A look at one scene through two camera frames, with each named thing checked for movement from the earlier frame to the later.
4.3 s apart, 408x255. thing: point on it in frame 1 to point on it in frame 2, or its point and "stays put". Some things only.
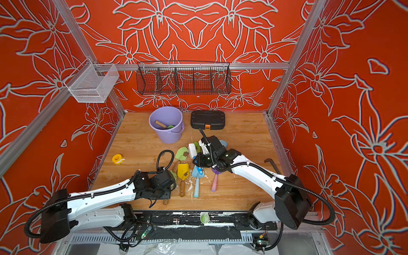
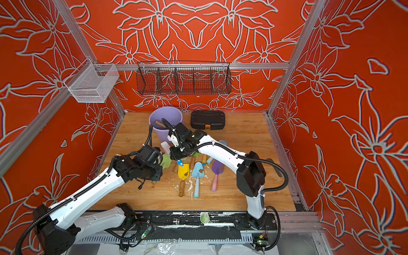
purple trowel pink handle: [214, 182] stays put
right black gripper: [201, 160] to [177, 153]
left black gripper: [168, 196] to [158, 176]
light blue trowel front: [197, 172] stays put
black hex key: [270, 160] stays put
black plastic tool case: [207, 120] stays put
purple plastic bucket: [167, 116] stays put
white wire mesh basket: [91, 83] stays put
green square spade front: [172, 172] to [167, 161]
